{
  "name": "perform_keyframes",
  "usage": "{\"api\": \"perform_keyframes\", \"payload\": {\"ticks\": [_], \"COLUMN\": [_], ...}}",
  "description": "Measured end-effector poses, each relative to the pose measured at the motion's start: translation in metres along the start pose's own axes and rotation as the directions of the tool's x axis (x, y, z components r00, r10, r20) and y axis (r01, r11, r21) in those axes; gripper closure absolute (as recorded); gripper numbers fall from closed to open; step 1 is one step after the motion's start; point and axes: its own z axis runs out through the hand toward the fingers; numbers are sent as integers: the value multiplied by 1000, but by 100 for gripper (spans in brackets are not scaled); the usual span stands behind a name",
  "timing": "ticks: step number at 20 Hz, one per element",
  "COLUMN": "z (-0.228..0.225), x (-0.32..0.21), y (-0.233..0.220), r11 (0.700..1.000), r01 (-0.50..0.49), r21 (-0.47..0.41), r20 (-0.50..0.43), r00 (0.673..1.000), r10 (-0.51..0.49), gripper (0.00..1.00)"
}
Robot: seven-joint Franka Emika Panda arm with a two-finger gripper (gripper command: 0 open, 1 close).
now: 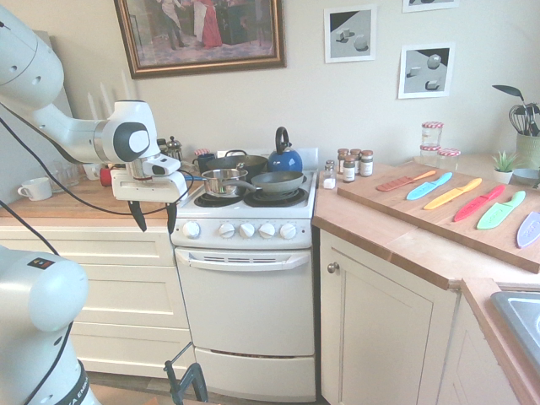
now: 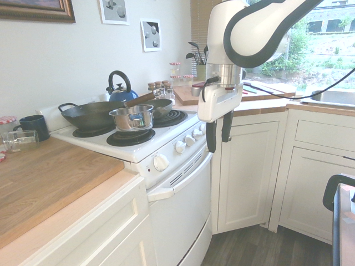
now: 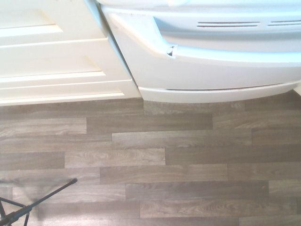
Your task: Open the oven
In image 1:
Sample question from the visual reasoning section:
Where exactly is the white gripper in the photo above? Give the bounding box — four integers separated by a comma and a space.
111, 168, 190, 235

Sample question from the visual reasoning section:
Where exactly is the white oven door with handle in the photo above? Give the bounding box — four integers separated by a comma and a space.
173, 246, 317, 358

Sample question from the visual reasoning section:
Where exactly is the french press coffee maker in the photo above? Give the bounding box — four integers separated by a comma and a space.
165, 135, 184, 164

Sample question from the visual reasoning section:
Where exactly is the steel saucepan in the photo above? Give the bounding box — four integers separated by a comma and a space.
200, 168, 259, 197

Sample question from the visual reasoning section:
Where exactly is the dark blue mug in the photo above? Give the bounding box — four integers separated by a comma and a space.
195, 153, 217, 173

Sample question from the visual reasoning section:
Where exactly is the cream drawer cabinet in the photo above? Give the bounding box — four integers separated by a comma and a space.
0, 225, 193, 377

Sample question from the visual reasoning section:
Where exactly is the white electric stove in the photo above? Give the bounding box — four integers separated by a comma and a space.
170, 146, 320, 404

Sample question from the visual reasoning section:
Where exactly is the clear drinking glasses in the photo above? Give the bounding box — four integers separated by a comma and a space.
51, 161, 82, 193

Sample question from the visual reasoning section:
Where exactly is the white mug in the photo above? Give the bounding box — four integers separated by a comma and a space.
17, 176, 54, 202

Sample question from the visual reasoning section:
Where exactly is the grey frying pan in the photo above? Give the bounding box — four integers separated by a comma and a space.
227, 170, 306, 194

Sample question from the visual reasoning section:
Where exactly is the black clamp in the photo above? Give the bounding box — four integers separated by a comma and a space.
163, 358, 208, 405

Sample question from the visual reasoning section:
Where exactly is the glass salt shaker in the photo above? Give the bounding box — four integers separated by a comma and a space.
321, 159, 338, 190

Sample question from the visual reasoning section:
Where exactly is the white stove bottom drawer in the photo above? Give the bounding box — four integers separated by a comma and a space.
193, 346, 318, 403

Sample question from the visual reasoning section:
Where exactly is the gold framed painting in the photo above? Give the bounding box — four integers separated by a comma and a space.
113, 0, 289, 80

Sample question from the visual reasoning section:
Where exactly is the orange sheathed knife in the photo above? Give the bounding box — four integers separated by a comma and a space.
375, 170, 437, 192

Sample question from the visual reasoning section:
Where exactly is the cream cabinet door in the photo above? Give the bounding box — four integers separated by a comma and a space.
319, 229, 462, 405

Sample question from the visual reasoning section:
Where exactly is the wooden cutting board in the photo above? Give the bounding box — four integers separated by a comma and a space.
336, 161, 540, 274

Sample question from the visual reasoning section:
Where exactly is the grey print with cube shapes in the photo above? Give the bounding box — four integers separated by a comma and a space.
323, 3, 378, 65

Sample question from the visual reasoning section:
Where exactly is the blue sheathed knife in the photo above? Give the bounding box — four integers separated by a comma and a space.
406, 171, 454, 201

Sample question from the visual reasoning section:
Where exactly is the small glass jar checkered lid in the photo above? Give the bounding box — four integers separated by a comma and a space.
437, 148, 462, 172
418, 143, 441, 168

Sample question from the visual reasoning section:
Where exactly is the tall glass jar checkered lid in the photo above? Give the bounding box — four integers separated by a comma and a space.
420, 121, 446, 149

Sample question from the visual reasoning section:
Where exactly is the yellow sheathed knife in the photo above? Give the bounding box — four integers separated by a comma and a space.
423, 177, 483, 211

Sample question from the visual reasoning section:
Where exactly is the grey print with sphere shapes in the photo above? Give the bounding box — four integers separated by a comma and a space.
397, 41, 456, 100

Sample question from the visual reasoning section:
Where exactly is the red sheathed knife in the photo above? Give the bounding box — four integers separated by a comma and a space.
452, 184, 506, 223

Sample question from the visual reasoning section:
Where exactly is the green sheathed knife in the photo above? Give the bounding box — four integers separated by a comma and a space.
476, 190, 527, 231

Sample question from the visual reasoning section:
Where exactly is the small plant white pot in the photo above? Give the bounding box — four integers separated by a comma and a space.
490, 150, 521, 185

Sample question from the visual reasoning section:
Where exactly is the purple sheathed knife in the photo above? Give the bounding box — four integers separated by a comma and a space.
515, 210, 540, 251

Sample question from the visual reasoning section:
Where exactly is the metal whisk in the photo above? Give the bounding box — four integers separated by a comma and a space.
508, 103, 533, 135

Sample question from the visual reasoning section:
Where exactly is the green utensil holder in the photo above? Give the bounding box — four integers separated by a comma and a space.
515, 132, 540, 170

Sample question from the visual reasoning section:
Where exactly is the steel sink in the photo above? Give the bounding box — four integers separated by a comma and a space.
489, 290, 540, 373

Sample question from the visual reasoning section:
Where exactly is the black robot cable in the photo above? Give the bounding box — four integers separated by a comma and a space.
0, 100, 199, 405

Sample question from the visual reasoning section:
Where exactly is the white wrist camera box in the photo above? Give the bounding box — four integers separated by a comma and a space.
144, 154, 183, 177

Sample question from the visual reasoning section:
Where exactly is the dark wok with handles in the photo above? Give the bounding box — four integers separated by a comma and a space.
204, 148, 269, 175

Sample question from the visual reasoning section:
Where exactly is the blue kettle black handle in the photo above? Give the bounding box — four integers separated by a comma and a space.
267, 126, 305, 174

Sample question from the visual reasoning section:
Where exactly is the grey print cut by frame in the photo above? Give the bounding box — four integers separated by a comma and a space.
401, 0, 461, 14

